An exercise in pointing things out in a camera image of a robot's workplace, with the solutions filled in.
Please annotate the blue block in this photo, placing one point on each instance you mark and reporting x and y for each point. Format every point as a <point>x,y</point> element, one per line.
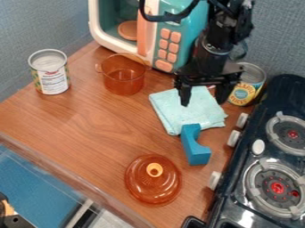
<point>194,144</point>

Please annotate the toy microwave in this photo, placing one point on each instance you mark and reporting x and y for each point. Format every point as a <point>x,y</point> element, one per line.
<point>149,29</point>

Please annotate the light blue cloth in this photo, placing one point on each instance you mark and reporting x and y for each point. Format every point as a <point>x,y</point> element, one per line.
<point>190,113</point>

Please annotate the toy stove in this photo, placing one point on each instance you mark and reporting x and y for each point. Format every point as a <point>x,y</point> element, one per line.
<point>260,154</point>

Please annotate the orange pot lid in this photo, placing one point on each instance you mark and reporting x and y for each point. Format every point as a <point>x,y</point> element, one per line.
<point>153,179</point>

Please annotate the yellow label can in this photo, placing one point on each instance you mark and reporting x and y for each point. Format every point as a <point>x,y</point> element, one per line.
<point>247,86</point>

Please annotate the orange pot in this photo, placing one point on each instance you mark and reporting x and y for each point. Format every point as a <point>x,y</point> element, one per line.
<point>123,74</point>

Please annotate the white label can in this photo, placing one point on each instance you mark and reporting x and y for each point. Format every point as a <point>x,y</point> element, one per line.
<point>49,71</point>

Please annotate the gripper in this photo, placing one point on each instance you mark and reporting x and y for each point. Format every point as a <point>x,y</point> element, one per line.
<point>209,67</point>

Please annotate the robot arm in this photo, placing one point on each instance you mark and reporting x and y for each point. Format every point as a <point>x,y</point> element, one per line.
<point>225,32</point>

